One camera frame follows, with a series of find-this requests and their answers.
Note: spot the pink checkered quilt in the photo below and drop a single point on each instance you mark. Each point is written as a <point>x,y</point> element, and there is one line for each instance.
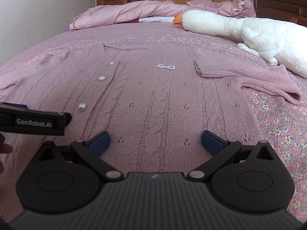
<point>113,14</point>

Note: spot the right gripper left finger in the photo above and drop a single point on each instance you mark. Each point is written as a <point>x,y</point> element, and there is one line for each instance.
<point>62,179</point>

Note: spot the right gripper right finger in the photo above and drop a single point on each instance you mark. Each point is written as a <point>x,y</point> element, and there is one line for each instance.
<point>246,178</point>

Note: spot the person's left hand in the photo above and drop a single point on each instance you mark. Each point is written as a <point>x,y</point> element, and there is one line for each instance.
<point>5,148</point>

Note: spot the dark wooden headboard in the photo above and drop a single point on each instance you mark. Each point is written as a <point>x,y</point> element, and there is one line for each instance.
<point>284,10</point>

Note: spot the pink knitted cardigan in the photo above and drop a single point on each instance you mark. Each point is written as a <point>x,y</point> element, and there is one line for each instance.
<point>134,98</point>

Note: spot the pink floral bed sheet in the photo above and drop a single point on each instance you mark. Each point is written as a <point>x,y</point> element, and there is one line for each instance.
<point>168,35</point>

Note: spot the white plush goose toy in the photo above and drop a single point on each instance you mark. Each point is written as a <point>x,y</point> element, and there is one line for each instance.
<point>277,42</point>

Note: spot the white magenta pillow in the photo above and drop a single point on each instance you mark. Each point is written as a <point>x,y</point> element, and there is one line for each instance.
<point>153,19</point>

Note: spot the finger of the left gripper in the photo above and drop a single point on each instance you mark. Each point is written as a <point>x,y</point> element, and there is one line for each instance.
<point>18,118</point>

